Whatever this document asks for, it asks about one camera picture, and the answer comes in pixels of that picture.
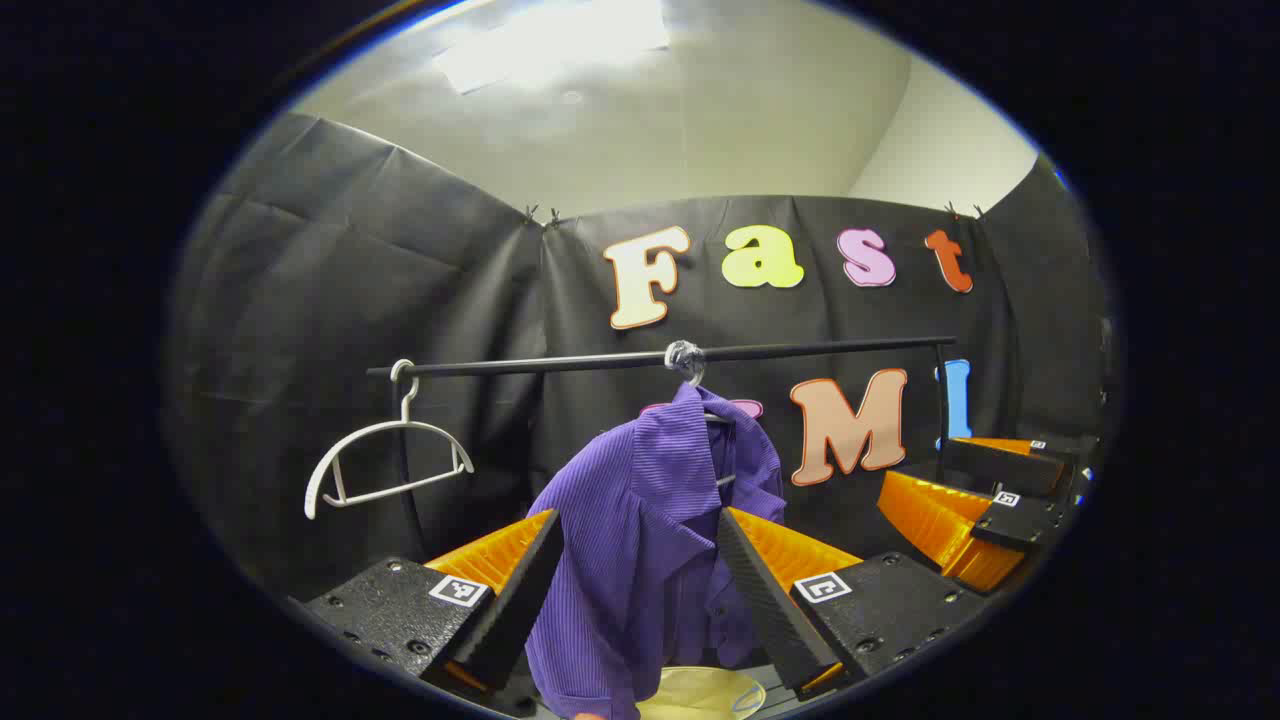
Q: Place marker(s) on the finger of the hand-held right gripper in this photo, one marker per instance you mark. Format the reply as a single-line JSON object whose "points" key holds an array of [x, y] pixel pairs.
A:
{"points": [[1000, 465], [1025, 520]]}

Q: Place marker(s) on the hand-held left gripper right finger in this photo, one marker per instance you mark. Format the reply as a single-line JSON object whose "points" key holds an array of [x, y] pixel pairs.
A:
{"points": [[765, 600]]}

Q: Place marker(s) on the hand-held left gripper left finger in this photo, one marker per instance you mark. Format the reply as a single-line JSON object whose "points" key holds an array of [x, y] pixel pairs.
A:
{"points": [[505, 610]]}

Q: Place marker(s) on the purple ribbed shirt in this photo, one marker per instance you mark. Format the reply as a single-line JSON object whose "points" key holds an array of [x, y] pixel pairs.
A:
{"points": [[640, 520]]}

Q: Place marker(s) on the white plastic clothes hanger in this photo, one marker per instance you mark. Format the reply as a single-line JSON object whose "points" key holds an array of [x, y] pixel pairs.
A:
{"points": [[380, 430], [693, 380]]}

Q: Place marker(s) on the black clothes rack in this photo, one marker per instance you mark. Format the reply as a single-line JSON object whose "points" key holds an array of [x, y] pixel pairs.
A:
{"points": [[520, 365]]}

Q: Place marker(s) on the clear tape wrap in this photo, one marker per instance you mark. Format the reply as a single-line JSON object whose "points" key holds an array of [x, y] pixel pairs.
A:
{"points": [[684, 355]]}

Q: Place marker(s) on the black backdrop cloth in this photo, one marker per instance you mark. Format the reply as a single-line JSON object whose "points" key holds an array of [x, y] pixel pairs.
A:
{"points": [[350, 260]]}

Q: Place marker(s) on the ceiling light panel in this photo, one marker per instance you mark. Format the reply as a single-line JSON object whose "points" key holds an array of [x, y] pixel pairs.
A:
{"points": [[550, 40]]}

